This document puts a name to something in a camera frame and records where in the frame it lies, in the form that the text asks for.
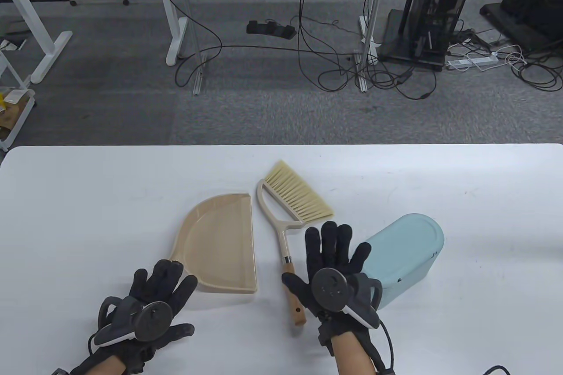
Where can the person's right hand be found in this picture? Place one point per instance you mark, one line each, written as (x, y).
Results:
(330, 252)

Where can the person's left hand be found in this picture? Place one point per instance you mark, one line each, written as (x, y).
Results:
(165, 287)

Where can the beige plastic dustpan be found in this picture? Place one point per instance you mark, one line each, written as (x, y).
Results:
(220, 238)

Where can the light blue desktop trash can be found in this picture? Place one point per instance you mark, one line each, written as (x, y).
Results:
(409, 243)

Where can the person's left forearm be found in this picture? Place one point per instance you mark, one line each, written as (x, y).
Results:
(105, 366)

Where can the person's right forearm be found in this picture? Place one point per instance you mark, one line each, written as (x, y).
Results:
(352, 357)

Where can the grey left hand controller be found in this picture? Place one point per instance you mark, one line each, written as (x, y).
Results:
(154, 320)

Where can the grey hand controller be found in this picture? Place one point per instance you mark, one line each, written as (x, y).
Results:
(329, 289)
(154, 320)

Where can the grey right hand controller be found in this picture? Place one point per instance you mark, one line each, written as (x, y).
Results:
(329, 289)

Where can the white table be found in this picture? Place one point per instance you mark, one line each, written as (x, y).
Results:
(484, 199)

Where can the white cart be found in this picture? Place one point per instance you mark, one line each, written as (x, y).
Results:
(18, 126)

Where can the black power strip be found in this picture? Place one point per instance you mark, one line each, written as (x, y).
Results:
(272, 30)

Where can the white power strip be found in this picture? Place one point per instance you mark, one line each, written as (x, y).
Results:
(468, 62)

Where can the white packet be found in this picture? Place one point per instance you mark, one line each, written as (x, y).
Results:
(16, 97)

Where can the black computer tower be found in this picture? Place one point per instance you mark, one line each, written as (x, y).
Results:
(422, 19)

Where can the white desk leg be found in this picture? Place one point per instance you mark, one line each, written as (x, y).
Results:
(48, 49)

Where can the black equipment stand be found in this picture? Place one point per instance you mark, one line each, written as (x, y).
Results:
(528, 1)

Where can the silver aluminium post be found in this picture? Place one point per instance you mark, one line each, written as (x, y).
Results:
(199, 76)
(363, 80)

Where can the white desk frame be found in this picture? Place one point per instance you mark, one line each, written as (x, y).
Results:
(176, 41)

